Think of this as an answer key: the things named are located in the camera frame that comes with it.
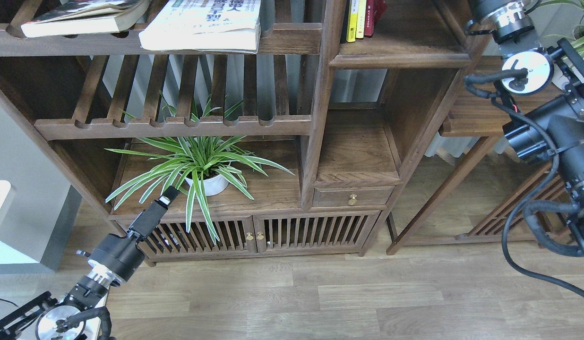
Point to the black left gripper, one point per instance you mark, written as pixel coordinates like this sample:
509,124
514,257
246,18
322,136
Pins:
116,258

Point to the large white book blue text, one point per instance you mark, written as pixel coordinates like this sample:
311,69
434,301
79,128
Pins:
204,25

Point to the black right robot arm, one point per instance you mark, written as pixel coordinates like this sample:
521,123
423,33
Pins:
554,210

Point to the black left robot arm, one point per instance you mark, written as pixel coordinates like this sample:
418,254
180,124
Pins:
65,319

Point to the wooden side shelf unit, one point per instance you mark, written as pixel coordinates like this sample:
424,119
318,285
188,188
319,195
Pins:
465,196

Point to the potted plant on side shelf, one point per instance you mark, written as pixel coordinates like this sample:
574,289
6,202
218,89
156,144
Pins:
577,37

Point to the spider plant in white pot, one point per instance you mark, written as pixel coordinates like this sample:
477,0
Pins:
187,163

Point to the dark wooden bookshelf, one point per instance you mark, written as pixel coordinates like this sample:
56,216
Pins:
343,118

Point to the tan paperback book top left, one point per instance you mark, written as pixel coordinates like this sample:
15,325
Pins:
87,16

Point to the yellow book spine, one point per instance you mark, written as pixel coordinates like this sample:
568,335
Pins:
352,21

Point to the cream book spine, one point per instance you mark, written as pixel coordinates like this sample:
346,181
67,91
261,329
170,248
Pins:
361,14

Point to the red book spine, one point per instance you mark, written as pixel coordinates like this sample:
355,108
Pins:
374,11

